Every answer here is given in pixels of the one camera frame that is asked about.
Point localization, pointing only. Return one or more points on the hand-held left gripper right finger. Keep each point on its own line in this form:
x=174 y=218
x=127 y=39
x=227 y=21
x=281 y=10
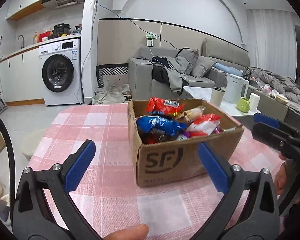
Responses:
x=213 y=170

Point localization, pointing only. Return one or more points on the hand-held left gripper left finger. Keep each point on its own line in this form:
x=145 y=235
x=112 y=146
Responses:
x=80 y=166

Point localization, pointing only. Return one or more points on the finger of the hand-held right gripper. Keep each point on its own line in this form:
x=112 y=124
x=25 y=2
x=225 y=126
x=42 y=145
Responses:
x=264 y=120
x=272 y=136

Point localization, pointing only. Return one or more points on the brown cardboard box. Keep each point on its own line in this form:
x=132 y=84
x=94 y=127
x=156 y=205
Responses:
x=190 y=160

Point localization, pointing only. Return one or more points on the purple snack packet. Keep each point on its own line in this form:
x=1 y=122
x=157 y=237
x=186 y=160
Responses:
x=183 y=136

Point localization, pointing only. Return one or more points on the white packet with red top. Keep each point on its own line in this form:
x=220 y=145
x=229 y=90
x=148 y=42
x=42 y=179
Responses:
x=205 y=123

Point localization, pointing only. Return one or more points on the clear bread roll packet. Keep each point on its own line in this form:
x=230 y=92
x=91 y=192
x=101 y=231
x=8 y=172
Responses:
x=193 y=112

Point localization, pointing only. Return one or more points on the dark brown snack packet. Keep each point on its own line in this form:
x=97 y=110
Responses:
x=157 y=136

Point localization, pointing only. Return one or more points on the blue snack packet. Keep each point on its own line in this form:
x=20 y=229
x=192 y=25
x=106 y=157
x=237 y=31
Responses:
x=160 y=125

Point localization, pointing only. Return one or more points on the red snack packet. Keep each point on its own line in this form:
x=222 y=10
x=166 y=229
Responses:
x=162 y=106

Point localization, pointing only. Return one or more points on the person's right hand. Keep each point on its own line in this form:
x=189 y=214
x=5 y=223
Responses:
x=280 y=177

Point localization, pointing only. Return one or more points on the person's left hand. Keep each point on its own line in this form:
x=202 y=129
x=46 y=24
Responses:
x=130 y=233

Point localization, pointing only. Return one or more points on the white cup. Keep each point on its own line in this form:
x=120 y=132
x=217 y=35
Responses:
x=254 y=101

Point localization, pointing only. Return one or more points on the green cup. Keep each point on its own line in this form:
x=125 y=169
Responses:
x=242 y=105

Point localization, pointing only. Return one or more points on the grey down coat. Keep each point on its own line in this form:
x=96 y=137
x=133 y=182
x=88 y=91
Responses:
x=272 y=82

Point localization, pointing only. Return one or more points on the pink checked tablecloth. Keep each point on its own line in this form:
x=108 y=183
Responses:
x=102 y=135

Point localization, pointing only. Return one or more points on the white kettle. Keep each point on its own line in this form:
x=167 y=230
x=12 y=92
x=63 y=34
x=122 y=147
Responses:
x=233 y=88

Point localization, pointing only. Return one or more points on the round white stool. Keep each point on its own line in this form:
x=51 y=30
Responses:
x=32 y=145

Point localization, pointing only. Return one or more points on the beige mug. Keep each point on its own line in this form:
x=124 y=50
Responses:
x=217 y=97

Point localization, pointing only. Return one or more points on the light blue pillow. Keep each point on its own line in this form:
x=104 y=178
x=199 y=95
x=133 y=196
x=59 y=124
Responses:
x=227 y=68

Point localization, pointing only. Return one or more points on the white coffee table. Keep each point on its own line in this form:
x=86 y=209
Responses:
x=197 y=92

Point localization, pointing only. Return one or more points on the light grey pillow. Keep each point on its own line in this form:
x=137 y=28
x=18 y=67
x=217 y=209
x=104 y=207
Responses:
x=203 y=66

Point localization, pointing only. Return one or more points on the grey slipper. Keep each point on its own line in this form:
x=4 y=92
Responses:
x=4 y=210

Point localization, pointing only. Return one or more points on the white washing machine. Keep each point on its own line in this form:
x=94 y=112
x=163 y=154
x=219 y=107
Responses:
x=60 y=72

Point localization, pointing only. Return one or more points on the dark grey pillow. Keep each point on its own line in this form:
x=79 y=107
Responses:
x=188 y=60

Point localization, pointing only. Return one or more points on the grey jacket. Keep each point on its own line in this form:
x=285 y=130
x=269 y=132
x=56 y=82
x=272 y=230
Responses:
x=177 y=75

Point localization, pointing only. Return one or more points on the herringbone patterned basket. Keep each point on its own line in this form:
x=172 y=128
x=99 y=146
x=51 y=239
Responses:
x=112 y=71

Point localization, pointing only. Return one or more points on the white base cabinet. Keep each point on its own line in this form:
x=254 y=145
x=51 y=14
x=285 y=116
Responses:
x=20 y=80

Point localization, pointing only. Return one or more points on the grey sofa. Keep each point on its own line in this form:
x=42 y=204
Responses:
x=140 y=77

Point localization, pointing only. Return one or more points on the black clothes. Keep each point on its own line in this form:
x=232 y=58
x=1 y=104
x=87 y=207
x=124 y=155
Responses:
x=160 y=72

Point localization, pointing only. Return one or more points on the red box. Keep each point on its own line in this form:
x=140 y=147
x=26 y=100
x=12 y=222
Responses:
x=45 y=37

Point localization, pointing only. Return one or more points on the yellow soap bottle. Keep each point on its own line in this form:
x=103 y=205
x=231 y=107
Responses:
x=35 y=38

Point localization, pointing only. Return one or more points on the dark bag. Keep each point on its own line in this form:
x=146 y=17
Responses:
x=77 y=30

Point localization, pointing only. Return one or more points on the black pressure cooker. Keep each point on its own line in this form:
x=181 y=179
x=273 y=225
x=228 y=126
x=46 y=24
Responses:
x=61 y=30

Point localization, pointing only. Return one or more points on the green white power strip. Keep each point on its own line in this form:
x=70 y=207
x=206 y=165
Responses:
x=151 y=39

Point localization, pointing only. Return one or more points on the curved metal faucet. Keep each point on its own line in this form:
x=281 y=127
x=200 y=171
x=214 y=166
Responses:
x=21 y=38

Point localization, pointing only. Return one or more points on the white wall cabinet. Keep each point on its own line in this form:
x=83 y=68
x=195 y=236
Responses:
x=22 y=5

